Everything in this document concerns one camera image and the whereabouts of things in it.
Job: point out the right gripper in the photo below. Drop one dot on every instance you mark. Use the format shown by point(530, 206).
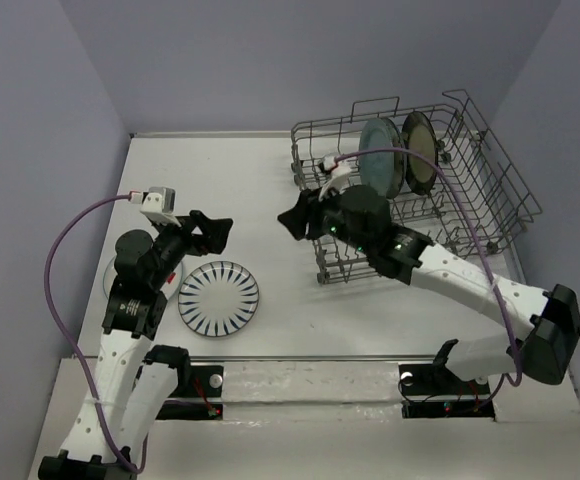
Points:
point(308, 207)

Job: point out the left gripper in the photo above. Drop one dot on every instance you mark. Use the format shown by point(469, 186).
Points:
point(214, 232)

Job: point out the blue striped white plate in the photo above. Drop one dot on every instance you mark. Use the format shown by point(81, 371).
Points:
point(218, 299)

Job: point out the teal plate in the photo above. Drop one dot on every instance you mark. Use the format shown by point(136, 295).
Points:
point(383, 170)

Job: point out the brown rimmed cream plate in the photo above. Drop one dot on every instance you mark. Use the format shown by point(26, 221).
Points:
point(419, 137)

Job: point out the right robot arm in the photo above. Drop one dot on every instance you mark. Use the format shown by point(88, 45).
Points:
point(541, 327)

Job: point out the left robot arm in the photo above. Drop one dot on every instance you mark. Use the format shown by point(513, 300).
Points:
point(133, 376)

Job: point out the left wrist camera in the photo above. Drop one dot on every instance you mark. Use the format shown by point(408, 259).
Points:
point(156, 204)

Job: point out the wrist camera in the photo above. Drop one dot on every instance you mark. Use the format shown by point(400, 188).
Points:
point(156, 204)
point(337, 176)

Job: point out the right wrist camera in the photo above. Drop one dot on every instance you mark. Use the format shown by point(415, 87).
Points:
point(337, 176)

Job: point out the grey wire dish rack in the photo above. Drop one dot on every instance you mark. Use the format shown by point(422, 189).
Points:
point(482, 204)

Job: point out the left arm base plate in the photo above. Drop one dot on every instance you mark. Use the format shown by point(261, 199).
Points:
point(199, 400)

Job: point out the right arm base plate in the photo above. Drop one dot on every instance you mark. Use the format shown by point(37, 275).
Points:
point(428, 393)

